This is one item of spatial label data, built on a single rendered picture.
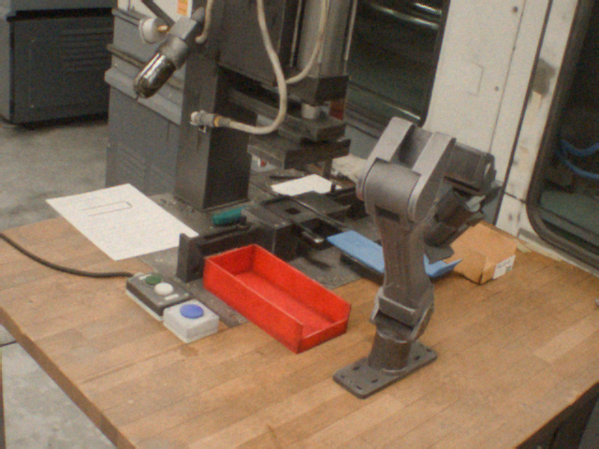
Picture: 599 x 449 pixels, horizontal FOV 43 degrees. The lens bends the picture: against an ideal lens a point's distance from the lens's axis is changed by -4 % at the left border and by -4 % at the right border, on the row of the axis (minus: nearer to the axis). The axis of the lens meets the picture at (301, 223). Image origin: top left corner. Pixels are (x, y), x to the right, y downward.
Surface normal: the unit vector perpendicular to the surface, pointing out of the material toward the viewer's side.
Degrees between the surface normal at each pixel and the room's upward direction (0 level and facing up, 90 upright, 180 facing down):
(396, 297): 118
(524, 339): 0
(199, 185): 90
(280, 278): 90
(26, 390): 0
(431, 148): 45
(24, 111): 90
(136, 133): 90
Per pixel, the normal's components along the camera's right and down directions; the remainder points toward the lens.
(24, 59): 0.64, 0.41
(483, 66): -0.75, 0.18
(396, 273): -0.57, 0.67
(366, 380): 0.15, -0.89
